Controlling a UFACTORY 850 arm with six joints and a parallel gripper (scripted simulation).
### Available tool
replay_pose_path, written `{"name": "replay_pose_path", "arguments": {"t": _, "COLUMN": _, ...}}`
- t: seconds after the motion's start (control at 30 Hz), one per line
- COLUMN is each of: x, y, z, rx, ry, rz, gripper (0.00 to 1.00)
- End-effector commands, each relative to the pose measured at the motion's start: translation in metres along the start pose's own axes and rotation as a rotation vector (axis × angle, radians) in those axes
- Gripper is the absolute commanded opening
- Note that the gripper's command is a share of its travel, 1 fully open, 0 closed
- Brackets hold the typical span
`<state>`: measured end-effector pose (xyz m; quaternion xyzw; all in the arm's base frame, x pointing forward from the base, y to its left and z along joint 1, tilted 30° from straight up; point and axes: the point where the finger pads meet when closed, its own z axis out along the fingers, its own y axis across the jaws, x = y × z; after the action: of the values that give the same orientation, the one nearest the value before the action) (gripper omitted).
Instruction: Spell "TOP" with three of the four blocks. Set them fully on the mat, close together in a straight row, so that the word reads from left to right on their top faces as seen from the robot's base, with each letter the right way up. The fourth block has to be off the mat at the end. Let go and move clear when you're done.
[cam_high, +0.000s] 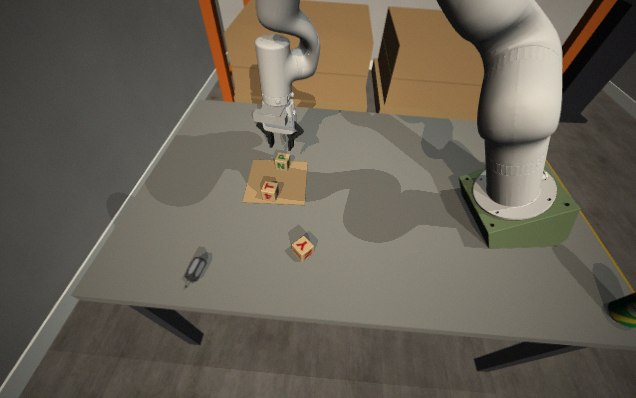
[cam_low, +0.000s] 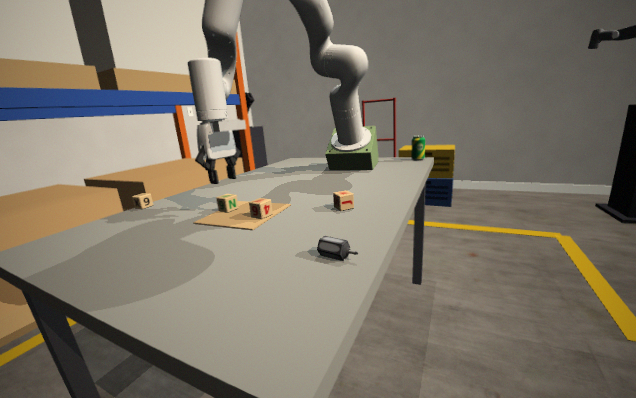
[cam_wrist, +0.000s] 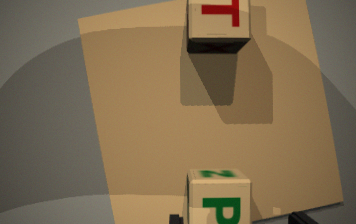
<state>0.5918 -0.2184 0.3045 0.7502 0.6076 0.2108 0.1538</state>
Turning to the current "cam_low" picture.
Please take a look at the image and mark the green drink can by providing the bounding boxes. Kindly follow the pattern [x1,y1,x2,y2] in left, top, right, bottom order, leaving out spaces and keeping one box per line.
[412,136,425,161]

